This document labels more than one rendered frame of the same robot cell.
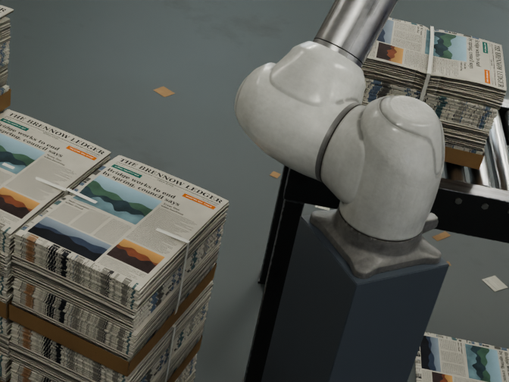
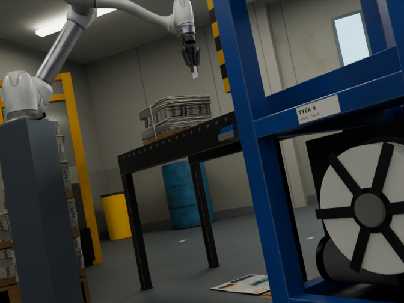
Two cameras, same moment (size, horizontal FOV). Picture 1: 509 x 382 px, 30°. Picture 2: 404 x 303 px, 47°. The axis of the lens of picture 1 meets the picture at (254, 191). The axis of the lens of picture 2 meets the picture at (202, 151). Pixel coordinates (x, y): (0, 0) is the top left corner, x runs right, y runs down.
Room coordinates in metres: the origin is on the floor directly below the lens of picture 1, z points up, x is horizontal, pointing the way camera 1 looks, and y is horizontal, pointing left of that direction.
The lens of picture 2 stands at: (0.75, -2.59, 0.52)
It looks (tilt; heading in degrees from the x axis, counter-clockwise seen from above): 4 degrees up; 54
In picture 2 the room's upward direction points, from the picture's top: 11 degrees counter-clockwise
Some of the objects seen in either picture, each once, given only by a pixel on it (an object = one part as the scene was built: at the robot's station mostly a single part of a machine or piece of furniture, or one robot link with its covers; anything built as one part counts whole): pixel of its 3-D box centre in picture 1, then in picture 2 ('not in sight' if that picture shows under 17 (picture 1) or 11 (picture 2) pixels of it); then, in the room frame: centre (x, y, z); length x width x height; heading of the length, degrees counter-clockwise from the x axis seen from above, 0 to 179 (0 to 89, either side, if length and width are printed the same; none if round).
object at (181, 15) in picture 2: not in sight; (183, 13); (2.22, -0.63, 1.47); 0.13 x 0.11 x 0.16; 61
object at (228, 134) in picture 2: not in sight; (235, 134); (1.90, -1.23, 0.70); 0.10 x 0.10 x 0.03; 0
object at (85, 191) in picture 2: not in sight; (81, 167); (2.38, 1.65, 0.93); 0.09 x 0.09 x 1.85; 71
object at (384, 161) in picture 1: (391, 160); (20, 92); (1.40, -0.22, 1.17); 0.18 x 0.16 x 0.22; 61
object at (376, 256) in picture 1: (386, 225); (26, 118); (1.41, -0.25, 1.03); 0.22 x 0.18 x 0.06; 123
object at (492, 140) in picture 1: (498, 152); not in sight; (2.22, -0.62, 0.77); 0.47 x 0.05 x 0.05; 0
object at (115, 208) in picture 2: not in sight; (118, 215); (3.67, 3.87, 0.34); 0.44 x 0.43 x 0.68; 123
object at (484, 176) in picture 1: (474, 148); not in sight; (2.22, -0.55, 0.77); 0.47 x 0.05 x 0.05; 0
